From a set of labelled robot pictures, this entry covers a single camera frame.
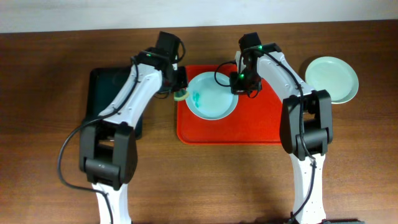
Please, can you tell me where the green yellow sponge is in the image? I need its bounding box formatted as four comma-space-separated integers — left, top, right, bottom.
174, 89, 189, 101

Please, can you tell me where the pale blue plate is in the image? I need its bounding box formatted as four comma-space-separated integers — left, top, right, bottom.
185, 72, 239, 121

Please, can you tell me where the pale green plate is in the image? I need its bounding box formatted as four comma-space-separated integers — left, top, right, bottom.
305, 56, 359, 104

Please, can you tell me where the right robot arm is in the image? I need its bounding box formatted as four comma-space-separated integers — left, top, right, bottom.
229, 32, 333, 223

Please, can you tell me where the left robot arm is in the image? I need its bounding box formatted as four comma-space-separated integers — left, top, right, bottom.
79, 32, 187, 223

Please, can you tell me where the black rectangular tray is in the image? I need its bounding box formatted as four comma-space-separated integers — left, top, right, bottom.
83, 67, 131, 123

